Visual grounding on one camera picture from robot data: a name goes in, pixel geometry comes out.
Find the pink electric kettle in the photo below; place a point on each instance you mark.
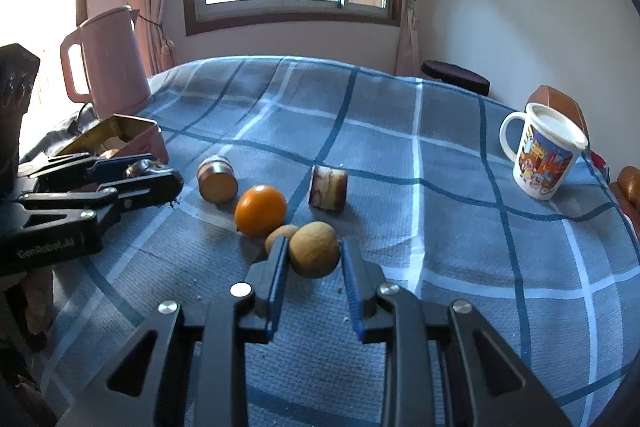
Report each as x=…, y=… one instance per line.
x=116, y=80

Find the dark brown chestnut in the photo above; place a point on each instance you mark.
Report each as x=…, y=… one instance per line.
x=145, y=167

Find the pink metal tin box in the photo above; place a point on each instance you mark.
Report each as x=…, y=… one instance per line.
x=120, y=135

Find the orange mandarin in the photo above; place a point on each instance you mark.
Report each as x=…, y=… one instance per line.
x=260, y=210

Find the brown wooden chair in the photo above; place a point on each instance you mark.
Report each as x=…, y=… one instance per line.
x=626, y=189
x=561, y=102

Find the tan round longan fruit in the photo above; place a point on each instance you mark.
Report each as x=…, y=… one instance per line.
x=314, y=250

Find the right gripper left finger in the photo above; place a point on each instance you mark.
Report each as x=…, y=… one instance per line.
x=147, y=382

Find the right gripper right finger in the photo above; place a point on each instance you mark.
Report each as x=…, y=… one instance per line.
x=443, y=364

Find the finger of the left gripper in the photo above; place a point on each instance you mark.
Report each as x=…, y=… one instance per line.
x=90, y=169
x=100, y=201

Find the blue plaid tablecloth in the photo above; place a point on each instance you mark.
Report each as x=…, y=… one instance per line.
x=430, y=197

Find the white cartoon mug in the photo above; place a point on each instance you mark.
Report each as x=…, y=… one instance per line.
x=549, y=146

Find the dark round stool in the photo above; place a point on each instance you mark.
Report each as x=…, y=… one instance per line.
x=456, y=76

